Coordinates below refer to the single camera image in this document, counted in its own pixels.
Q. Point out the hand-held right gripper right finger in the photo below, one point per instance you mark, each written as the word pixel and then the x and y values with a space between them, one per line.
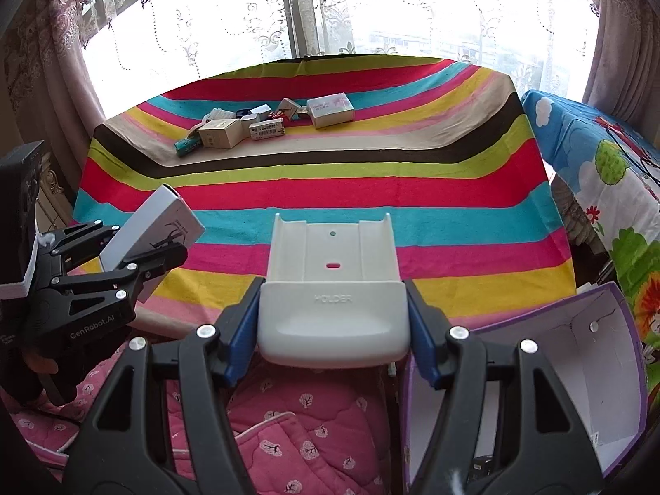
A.
pixel 420 330

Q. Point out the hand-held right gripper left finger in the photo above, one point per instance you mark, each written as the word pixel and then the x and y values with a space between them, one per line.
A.
pixel 240 330

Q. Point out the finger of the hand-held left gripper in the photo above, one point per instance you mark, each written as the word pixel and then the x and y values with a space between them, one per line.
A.
pixel 149 265
pixel 77 234

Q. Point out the white box with black print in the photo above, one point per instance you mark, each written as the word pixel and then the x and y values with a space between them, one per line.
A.
pixel 154 221

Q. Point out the white plastic holder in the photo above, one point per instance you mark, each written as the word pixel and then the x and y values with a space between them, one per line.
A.
pixel 330 319

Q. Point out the purple cardboard box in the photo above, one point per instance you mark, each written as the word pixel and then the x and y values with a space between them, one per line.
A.
pixel 541 371

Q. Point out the pink and white box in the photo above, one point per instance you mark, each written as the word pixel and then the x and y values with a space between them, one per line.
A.
pixel 330 111

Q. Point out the person's left hand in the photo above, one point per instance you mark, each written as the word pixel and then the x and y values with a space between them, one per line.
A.
pixel 37 363

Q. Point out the carved beige cabinet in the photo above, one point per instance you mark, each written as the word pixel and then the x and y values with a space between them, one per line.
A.
pixel 54 191

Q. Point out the pink quilt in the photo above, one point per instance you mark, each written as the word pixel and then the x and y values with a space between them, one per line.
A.
pixel 309 423

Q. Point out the teal tube packet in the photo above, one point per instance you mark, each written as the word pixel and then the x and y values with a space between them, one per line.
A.
pixel 186 146

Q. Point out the beige small box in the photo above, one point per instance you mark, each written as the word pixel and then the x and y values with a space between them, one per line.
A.
pixel 219 134

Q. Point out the striped colourful tablecloth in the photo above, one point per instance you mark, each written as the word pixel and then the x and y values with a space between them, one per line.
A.
pixel 361 191

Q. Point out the white box with red label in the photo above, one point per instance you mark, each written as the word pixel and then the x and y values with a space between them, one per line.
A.
pixel 219 115

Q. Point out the patterned mauve drape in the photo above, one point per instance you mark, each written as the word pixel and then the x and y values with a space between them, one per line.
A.
pixel 46 62
pixel 618 36

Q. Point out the long white labelled box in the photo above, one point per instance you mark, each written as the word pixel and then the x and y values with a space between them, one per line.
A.
pixel 267 130

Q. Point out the dark blue box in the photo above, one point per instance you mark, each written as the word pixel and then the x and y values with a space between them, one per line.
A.
pixel 243 112

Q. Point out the small white box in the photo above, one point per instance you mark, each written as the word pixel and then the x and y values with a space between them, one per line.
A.
pixel 259 112

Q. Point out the red toy car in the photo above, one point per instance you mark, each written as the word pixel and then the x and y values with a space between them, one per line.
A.
pixel 286 109

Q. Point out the sheer lace curtain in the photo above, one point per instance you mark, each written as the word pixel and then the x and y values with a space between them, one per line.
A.
pixel 216 20

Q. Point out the cartoon printed cloth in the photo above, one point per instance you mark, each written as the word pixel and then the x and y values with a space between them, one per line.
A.
pixel 593 129

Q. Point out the window frame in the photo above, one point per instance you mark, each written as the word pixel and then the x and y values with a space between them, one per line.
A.
pixel 301 5

